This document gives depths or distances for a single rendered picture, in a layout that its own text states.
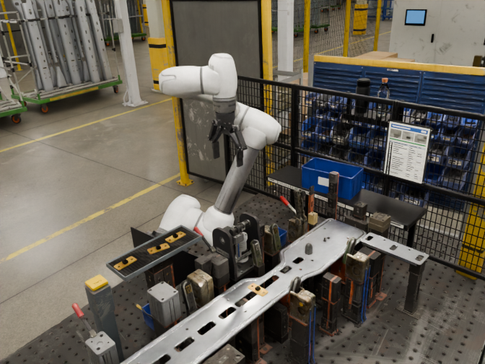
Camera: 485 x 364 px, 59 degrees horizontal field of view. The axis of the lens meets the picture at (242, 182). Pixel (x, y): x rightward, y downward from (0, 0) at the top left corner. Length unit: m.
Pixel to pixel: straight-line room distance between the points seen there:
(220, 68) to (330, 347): 1.22
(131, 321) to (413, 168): 1.56
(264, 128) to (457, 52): 6.30
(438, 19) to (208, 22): 4.88
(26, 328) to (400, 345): 2.46
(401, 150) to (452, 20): 5.92
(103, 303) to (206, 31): 3.02
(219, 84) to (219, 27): 2.49
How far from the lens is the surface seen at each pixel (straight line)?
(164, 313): 1.61
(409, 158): 2.31
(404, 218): 2.25
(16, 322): 3.54
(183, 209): 2.25
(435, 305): 2.28
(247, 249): 1.93
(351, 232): 2.13
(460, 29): 8.10
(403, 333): 2.10
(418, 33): 8.27
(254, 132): 2.10
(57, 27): 9.63
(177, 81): 1.61
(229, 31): 4.00
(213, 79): 1.59
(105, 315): 1.72
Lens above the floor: 2.12
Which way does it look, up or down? 25 degrees down
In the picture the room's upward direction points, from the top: 2 degrees counter-clockwise
